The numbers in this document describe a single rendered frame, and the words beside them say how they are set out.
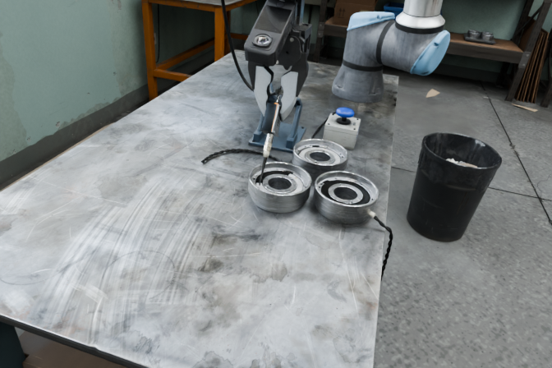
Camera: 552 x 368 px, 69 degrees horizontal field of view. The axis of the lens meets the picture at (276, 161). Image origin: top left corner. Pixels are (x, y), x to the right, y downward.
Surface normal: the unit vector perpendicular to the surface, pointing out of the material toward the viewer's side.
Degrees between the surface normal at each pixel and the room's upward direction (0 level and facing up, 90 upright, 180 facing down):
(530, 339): 0
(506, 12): 90
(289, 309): 0
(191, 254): 0
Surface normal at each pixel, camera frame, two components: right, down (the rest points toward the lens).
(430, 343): 0.08, -0.86
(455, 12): -0.28, 0.46
